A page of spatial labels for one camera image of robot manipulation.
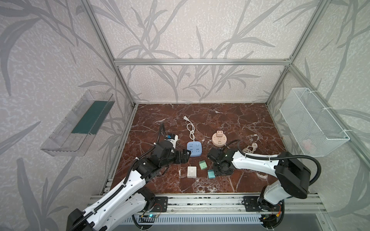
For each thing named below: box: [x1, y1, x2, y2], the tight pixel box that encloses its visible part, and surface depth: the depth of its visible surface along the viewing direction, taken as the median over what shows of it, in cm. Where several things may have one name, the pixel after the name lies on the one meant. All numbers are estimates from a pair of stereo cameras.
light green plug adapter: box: [198, 159, 208, 170], surface depth 87 cm
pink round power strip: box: [211, 132, 228, 147], surface depth 98 cm
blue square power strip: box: [186, 141, 202, 157], surface depth 93 cm
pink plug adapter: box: [216, 130, 224, 138], surface depth 98 cm
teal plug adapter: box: [207, 169, 216, 179], surface depth 84 cm
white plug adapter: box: [186, 166, 198, 179], surface depth 84 cm
